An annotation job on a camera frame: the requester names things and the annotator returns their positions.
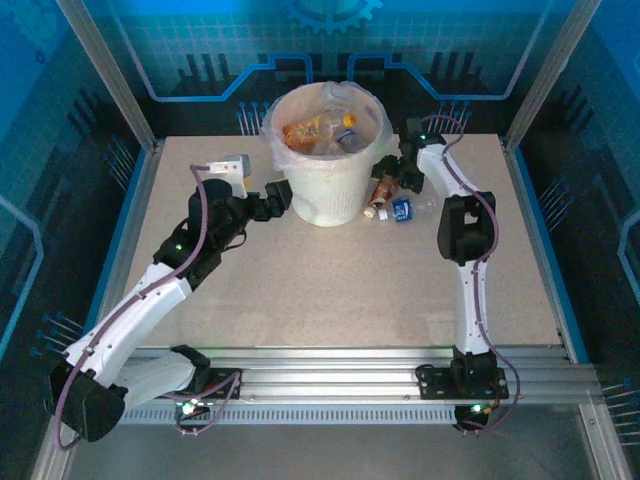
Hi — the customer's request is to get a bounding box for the brown label plastic bottle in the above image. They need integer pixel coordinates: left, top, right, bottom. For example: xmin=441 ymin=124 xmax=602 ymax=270
xmin=366 ymin=174 xmax=401 ymax=219

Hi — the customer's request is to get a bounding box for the small blue label water bottle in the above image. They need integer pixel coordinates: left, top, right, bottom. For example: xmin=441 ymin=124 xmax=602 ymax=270
xmin=337 ymin=128 xmax=366 ymax=154

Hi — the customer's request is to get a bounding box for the orange yellow label juice bottle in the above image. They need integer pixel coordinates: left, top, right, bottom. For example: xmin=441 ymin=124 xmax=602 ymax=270
xmin=282 ymin=112 xmax=359 ymax=151

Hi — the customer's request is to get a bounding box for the white plastic bin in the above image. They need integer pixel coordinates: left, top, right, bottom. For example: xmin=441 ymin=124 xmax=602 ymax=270
xmin=272 ymin=82 xmax=391 ymax=229

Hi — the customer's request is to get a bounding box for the clear plastic bin liner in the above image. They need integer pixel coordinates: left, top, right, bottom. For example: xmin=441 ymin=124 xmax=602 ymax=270
xmin=262 ymin=82 xmax=394 ymax=174

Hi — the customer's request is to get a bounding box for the white cap blue label bottle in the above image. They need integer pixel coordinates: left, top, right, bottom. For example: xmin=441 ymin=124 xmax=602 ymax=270
xmin=377 ymin=196 xmax=441 ymax=225

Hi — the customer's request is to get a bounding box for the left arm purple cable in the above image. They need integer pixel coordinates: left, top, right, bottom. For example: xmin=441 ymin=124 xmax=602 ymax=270
xmin=53 ymin=163 xmax=245 ymax=451

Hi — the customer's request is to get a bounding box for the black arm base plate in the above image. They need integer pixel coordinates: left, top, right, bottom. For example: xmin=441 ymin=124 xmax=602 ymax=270
xmin=199 ymin=367 xmax=244 ymax=400
xmin=415 ymin=363 xmax=509 ymax=401

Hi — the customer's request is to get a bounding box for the aluminium frame post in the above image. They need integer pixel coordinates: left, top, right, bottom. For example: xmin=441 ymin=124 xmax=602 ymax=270
xmin=54 ymin=0 xmax=162 ymax=154
xmin=503 ymin=0 xmax=604 ymax=149

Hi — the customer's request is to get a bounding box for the aluminium mounting rail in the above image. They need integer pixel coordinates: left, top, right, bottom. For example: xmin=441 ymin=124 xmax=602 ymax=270
xmin=124 ymin=346 xmax=601 ymax=407

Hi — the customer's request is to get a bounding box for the slotted grey cable duct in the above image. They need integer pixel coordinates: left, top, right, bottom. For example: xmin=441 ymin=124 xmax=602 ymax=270
xmin=119 ymin=403 xmax=461 ymax=427

